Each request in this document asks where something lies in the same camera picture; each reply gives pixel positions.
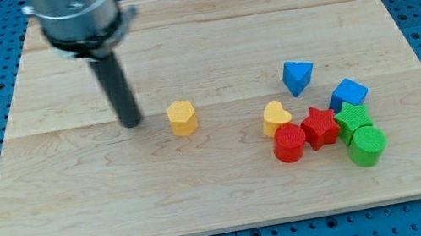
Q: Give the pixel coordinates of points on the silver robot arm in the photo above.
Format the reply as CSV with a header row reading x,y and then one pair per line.
x,y
88,29

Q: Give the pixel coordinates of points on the yellow heart block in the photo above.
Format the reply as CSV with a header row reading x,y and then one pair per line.
x,y
274,117

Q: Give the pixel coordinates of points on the blue triangle block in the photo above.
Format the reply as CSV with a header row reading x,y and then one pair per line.
x,y
296,76

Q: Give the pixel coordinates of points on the yellow hexagon block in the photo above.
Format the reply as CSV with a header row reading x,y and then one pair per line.
x,y
182,117

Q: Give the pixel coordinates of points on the wooden board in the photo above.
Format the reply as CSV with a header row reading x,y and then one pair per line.
x,y
68,168

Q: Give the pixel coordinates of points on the red cylinder block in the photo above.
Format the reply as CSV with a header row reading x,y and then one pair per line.
x,y
289,143

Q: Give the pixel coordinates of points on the red star block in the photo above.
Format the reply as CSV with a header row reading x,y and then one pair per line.
x,y
320,127

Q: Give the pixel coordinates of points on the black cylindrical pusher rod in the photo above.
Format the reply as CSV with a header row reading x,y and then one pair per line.
x,y
109,74

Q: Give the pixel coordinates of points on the blue cube block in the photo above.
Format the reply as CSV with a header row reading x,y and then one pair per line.
x,y
348,91

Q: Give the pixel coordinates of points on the green star block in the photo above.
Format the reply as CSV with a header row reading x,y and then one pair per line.
x,y
350,119

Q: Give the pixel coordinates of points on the green cylinder block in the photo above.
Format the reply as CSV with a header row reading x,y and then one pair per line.
x,y
367,146

